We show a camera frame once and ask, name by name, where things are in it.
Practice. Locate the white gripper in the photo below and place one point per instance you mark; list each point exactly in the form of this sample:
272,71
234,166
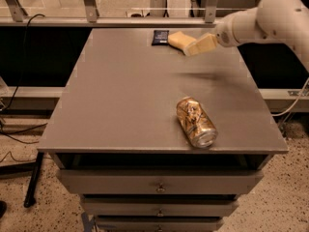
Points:
224,36

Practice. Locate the yellow sponge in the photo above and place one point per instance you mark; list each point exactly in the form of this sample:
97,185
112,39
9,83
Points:
180,40

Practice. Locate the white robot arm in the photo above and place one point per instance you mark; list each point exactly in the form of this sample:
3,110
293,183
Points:
271,22

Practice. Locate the dark blue rxbar wrapper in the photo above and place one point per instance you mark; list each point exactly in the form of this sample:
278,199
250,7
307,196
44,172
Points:
160,37

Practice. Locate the gold soda can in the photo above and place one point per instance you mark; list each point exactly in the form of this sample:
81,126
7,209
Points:
195,122

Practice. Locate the grey drawer cabinet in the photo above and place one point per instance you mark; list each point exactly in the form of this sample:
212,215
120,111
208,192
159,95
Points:
119,111

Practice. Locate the top grey drawer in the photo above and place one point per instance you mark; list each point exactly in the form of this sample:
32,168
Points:
159,181

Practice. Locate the grey drawer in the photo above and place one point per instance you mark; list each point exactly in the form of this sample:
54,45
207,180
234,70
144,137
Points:
159,224
159,181
159,206

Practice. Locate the middle grey drawer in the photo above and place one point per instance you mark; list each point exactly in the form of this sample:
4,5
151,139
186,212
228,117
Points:
159,206

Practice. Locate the bottom grey drawer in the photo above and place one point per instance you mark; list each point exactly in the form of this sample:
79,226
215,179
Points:
159,224

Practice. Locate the black table leg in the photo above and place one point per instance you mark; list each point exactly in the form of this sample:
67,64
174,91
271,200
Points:
30,195

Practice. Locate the metal railing frame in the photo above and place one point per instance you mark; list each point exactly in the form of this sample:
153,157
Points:
119,13

